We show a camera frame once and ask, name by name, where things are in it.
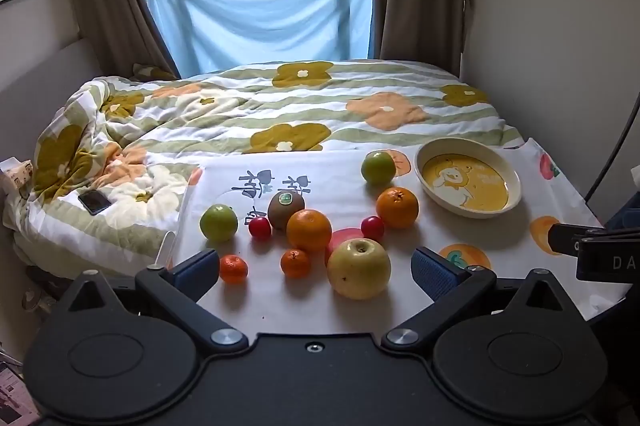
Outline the black smartphone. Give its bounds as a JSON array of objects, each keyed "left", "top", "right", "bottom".
[{"left": 77, "top": 189, "right": 113, "bottom": 215}]

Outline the white printed tablecloth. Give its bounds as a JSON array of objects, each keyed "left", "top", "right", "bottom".
[{"left": 164, "top": 137, "right": 633, "bottom": 344}]

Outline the paper on floor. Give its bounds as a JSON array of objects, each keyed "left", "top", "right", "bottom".
[{"left": 0, "top": 360, "right": 42, "bottom": 426}]

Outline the brown kiwi with green sticker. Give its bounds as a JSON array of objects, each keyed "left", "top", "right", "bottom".
[{"left": 267, "top": 191, "right": 306, "bottom": 231}]

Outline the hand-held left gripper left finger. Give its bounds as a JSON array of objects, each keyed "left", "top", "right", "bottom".
[{"left": 61, "top": 248, "right": 250, "bottom": 356}]

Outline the floral pillow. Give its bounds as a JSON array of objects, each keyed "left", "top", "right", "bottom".
[{"left": 131, "top": 62, "right": 177, "bottom": 81}]

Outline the small tangerine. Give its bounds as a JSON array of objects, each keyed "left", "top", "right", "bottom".
[
  {"left": 219, "top": 254, "right": 249, "bottom": 285},
  {"left": 280, "top": 248, "right": 312, "bottom": 279}
]

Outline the large yellow apple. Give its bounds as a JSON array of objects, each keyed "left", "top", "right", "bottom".
[{"left": 327, "top": 238, "right": 392, "bottom": 301}]

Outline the black cable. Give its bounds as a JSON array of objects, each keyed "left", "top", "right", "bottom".
[{"left": 584, "top": 90, "right": 640, "bottom": 203}]

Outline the grey padded headboard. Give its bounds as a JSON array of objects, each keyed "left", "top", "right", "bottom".
[{"left": 0, "top": 38, "right": 103, "bottom": 159}]

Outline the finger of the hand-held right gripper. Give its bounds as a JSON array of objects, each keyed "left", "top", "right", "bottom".
[{"left": 547, "top": 222, "right": 583, "bottom": 257}]

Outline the floral striped quilt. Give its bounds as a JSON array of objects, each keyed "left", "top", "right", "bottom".
[{"left": 2, "top": 60, "right": 526, "bottom": 277}]

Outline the light blue window cloth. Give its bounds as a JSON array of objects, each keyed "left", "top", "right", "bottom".
[{"left": 143, "top": 0, "right": 376, "bottom": 79}]

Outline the cream bowl with duck print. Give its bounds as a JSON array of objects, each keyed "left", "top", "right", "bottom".
[{"left": 414, "top": 137, "right": 522, "bottom": 219}]

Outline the red cherry tomato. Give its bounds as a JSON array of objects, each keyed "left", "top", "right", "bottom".
[
  {"left": 248, "top": 216, "right": 273, "bottom": 240},
  {"left": 360, "top": 215, "right": 386, "bottom": 241}
]

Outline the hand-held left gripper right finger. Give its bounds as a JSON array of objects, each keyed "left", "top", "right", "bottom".
[{"left": 382, "top": 247, "right": 572, "bottom": 356}]

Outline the small patterned box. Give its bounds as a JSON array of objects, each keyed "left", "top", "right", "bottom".
[{"left": 0, "top": 158, "right": 35, "bottom": 195}]

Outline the large orange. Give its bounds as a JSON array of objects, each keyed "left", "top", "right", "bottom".
[
  {"left": 286, "top": 209, "right": 333, "bottom": 253},
  {"left": 375, "top": 187, "right": 420, "bottom": 229}
]

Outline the green apple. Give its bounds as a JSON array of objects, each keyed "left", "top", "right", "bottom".
[
  {"left": 361, "top": 150, "right": 397, "bottom": 186},
  {"left": 199, "top": 204, "right": 239, "bottom": 242}
]

